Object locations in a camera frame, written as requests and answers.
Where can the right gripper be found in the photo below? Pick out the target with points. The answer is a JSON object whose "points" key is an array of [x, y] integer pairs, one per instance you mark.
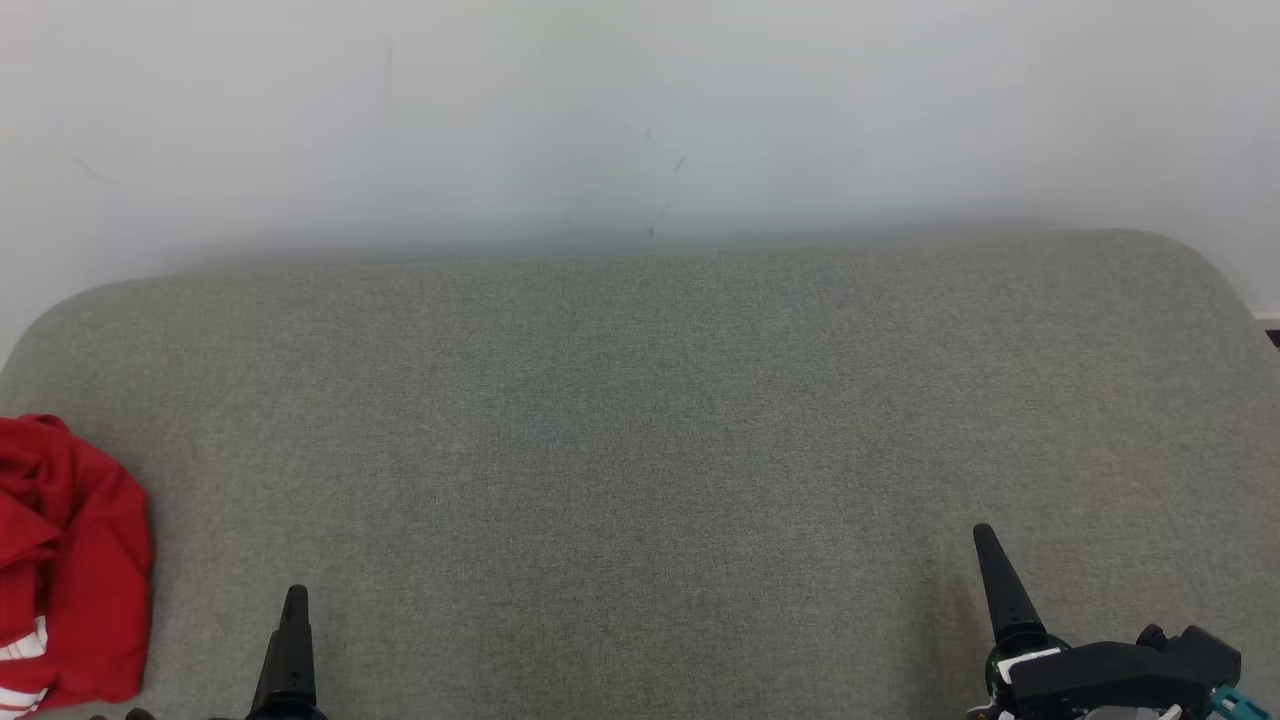
{"points": [[1080, 685]]}

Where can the red shorts white trim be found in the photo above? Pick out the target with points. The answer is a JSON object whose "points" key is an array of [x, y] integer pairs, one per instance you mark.
{"points": [[80, 500]]}

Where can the white black skirting board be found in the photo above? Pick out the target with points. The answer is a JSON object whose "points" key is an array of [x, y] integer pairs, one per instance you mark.
{"points": [[1268, 328]]}

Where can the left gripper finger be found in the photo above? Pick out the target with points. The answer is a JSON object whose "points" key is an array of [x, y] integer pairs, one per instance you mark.
{"points": [[292, 660]]}

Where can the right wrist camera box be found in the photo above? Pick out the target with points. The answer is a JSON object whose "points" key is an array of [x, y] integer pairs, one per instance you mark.
{"points": [[1200, 650]]}

